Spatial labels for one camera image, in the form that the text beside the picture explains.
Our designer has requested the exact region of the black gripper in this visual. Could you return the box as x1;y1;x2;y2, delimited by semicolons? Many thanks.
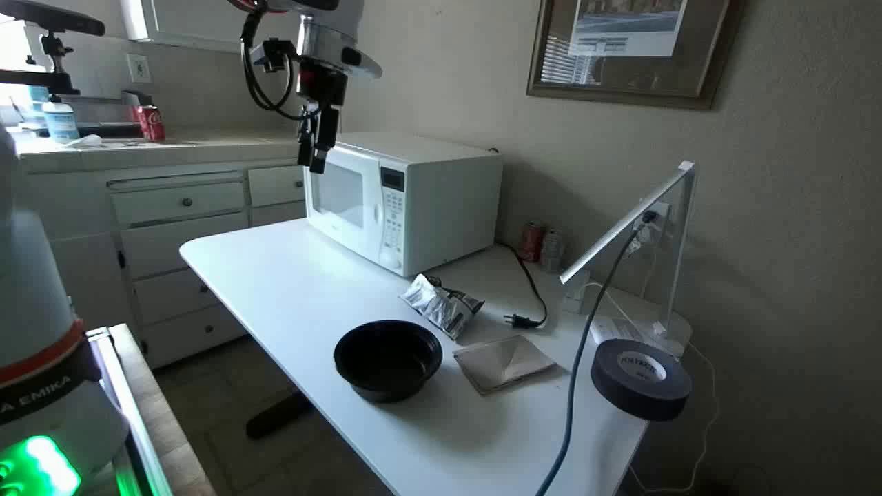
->
292;64;352;175

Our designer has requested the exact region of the white and black snack packet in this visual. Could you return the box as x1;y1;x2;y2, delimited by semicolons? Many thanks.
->
401;270;488;345

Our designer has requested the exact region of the black bowl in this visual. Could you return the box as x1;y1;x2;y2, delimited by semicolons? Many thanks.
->
330;317;446;405

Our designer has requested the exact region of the white microwave oven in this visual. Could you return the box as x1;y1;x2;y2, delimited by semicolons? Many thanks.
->
300;130;508;281

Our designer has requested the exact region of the red soda can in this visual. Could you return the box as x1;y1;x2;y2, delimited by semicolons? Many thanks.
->
132;102;168;146

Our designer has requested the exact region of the white drawer cabinet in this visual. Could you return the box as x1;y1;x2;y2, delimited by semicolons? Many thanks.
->
18;134;311;372

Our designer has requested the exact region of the clear plastic bottle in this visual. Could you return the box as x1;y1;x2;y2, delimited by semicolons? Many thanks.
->
40;94;84;146

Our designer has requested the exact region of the black table foot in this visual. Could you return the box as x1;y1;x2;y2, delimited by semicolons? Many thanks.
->
242;387;317;441

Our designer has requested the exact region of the robot mounting stand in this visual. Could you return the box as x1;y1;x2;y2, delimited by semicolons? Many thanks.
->
84;318;222;496

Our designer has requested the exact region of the white desk lamp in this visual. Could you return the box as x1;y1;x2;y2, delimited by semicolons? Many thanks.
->
556;160;697;361

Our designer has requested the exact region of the brown framed picture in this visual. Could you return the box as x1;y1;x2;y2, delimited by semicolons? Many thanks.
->
525;0;741;112

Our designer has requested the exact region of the black tape roll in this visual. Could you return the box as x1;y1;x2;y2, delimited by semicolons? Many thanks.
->
590;335;696;423

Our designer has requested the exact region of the white light switch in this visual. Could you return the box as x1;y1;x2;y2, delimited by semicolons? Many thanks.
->
125;53;154;88

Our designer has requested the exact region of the black power cord with plug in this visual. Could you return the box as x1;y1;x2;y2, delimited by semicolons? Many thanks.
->
497;240;555;334

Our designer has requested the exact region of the black camera on tripod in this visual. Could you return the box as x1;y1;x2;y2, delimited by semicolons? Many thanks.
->
0;0;109;99

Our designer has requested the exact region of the blue cable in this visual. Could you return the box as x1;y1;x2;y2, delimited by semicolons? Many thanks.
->
534;207;661;496

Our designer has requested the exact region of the white wall outlet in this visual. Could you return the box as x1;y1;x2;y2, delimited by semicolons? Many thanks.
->
639;197;676;248

